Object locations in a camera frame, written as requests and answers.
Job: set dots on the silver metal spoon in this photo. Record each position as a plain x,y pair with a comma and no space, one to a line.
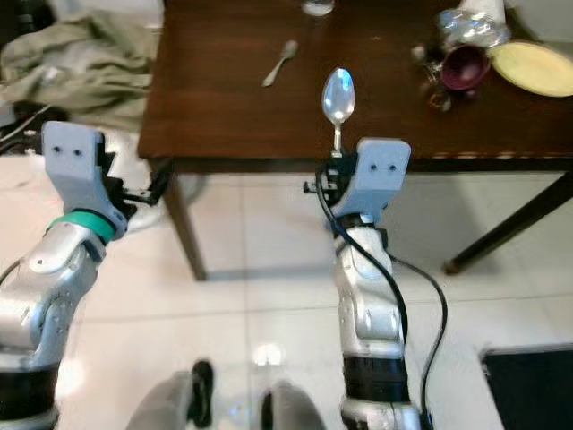
282,61
338,97

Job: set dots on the olive green woven cloth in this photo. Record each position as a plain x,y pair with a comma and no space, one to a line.
72,72

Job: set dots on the grey right robot leg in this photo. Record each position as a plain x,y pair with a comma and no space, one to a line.
300,412

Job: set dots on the grey left robot leg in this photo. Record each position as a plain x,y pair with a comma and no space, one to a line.
166,403

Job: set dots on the small metal utensil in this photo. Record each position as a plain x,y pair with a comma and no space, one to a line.
419,54

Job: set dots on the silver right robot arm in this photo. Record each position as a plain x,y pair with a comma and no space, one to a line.
367,313

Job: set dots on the grey robot leg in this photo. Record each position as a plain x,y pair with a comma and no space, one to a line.
166,403
300,412

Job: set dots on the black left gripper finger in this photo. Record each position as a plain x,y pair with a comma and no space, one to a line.
165,179

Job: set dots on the dark wood table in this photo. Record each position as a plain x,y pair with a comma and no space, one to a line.
233,116

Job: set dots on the white plastic bag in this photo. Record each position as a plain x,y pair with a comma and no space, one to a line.
170,210

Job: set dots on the shiny silver container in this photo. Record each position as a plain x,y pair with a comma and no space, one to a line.
470,30

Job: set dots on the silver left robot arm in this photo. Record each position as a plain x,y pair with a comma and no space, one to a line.
45,296

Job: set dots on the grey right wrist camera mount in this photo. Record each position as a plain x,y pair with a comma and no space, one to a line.
376,175

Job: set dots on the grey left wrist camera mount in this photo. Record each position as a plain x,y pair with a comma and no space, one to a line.
76,166

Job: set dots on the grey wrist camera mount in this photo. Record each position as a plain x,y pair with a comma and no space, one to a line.
376,175
76,166

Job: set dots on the dark purple cup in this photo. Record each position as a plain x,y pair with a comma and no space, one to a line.
464,67

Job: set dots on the black floor mat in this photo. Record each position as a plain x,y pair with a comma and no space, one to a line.
528,390

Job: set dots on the pale yellow plate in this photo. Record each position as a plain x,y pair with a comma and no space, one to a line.
535,69

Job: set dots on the black chair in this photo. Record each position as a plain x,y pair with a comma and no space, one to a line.
18,18

